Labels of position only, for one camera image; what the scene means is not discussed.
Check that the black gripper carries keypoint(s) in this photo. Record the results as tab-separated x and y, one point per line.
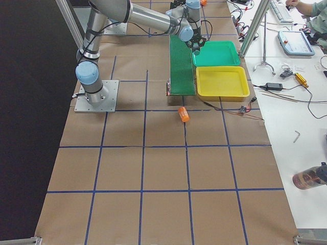
195	46

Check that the green plastic tray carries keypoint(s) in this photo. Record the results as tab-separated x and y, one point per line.
217	53

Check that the green conveyor belt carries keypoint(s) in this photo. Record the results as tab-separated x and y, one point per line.
181	82

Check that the yellow plastic tray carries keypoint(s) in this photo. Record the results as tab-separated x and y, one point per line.
222	83

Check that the black power adapter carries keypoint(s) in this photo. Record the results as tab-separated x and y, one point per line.
274	86

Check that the right teach pendant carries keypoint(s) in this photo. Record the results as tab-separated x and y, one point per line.
295	43

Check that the seated person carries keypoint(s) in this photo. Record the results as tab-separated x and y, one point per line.
317	25

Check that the silver hex key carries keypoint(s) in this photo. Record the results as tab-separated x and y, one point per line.
297	136

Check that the brown drink bottle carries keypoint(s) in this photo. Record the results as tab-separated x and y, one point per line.
310	178

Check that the aluminium frame post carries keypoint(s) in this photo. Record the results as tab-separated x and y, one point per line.
259	14

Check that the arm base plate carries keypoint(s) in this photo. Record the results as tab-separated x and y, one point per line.
103	101
119	29

